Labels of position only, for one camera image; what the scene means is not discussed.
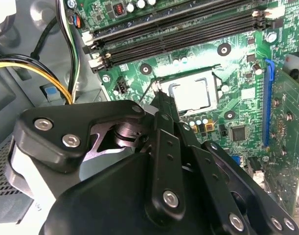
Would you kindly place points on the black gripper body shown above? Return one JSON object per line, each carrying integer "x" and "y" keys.
{"x": 102, "y": 205}

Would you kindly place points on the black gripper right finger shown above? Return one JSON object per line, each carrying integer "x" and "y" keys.
{"x": 213, "y": 176}

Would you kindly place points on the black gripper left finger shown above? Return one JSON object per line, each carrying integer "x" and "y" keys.
{"x": 53, "y": 122}

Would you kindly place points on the silver CPU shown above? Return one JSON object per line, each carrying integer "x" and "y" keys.
{"x": 190, "y": 94}

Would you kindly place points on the metal socket cover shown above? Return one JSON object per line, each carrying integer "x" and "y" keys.
{"x": 166, "y": 87}

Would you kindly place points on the metal locking lever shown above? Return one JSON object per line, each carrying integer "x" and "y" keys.
{"x": 186, "y": 72}

